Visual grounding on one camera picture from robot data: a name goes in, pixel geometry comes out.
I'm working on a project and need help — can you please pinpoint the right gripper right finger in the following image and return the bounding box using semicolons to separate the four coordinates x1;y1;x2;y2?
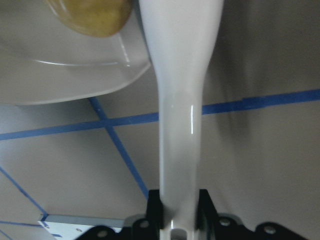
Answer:
197;189;305;240

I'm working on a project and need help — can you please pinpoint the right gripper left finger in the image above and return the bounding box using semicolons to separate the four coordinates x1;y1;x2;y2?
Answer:
77;189;164;240

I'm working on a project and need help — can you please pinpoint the beige hand brush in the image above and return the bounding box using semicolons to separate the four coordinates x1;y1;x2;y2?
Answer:
139;0;224;240

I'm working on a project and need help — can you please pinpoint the beige plastic dustpan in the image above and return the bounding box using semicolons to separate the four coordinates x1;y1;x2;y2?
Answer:
0;0;151;105

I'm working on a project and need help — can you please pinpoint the yellow crumpled bread toy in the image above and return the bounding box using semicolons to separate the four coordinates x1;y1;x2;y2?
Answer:
46;0;133;38

